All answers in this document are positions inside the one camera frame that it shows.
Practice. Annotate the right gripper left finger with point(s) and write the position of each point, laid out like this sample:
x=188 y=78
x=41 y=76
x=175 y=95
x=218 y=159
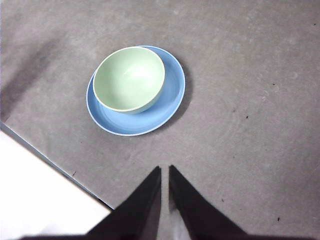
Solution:
x=137 y=215

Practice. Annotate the blue round plate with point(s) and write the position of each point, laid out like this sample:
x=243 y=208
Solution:
x=170 y=100

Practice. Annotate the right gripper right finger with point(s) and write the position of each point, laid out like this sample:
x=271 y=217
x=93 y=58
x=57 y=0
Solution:
x=197 y=215

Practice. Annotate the green ribbed bowl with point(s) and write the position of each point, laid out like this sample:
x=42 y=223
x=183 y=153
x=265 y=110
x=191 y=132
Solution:
x=130 y=80

